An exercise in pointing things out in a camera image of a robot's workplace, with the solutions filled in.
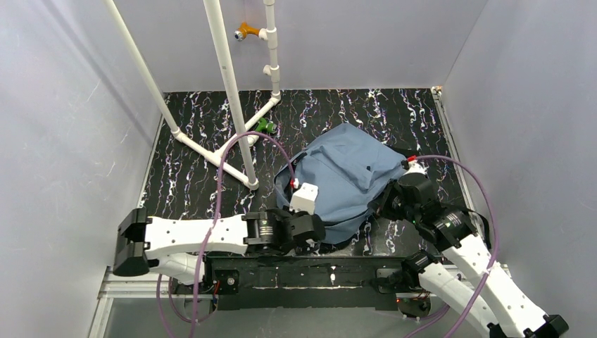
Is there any blue backpack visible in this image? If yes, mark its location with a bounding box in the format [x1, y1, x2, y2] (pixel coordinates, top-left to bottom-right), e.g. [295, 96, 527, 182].
[273, 123, 411, 247]

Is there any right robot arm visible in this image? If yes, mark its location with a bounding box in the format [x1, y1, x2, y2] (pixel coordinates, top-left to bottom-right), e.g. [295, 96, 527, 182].
[370, 173, 570, 337]

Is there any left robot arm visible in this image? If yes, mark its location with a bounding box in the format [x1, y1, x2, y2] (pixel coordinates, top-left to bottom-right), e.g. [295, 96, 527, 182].
[112, 208, 325, 285]

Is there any green white pipe fitting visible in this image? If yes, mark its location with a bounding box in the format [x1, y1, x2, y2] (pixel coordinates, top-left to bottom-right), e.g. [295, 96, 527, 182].
[254, 118, 277, 134]

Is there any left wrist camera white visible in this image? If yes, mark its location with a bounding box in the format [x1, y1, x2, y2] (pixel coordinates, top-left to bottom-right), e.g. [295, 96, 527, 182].
[289, 179, 319, 215]

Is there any white PVC pipe frame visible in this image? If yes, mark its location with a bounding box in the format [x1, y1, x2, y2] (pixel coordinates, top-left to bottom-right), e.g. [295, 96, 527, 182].
[103, 0, 282, 191]

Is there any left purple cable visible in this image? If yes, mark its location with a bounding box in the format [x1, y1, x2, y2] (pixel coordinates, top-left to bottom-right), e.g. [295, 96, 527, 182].
[156, 132, 299, 338]

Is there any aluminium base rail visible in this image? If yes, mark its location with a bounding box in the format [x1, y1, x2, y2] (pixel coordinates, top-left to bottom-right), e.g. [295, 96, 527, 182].
[86, 253, 514, 338]

